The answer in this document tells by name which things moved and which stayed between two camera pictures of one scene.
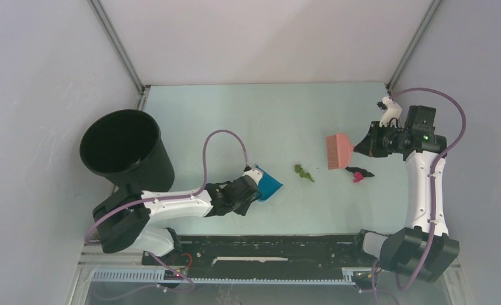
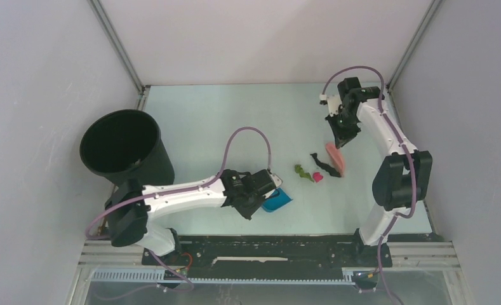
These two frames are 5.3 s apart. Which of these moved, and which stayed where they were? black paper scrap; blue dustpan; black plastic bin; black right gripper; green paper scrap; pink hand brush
Moved: black paper scrap; pink hand brush; blue dustpan; black right gripper
Stayed: green paper scrap; black plastic bin
